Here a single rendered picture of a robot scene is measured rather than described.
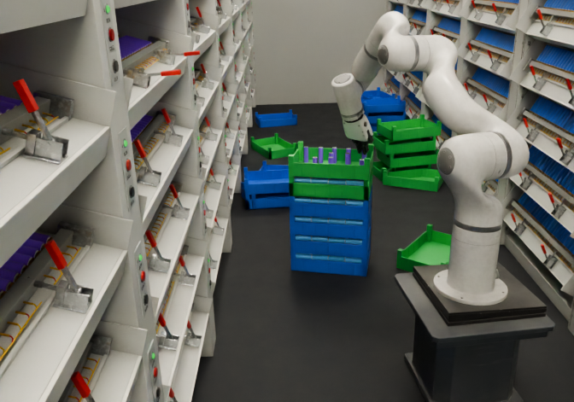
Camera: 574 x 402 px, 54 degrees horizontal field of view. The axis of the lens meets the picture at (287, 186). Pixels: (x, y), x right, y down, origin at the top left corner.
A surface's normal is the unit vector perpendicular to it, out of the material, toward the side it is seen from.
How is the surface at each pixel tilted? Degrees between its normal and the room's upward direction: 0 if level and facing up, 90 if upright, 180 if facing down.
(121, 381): 16
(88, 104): 90
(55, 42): 90
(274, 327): 0
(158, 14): 90
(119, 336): 90
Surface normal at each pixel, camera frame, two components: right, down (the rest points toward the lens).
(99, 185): 0.01, 0.36
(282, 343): -0.03, -0.93
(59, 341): 0.25, -0.90
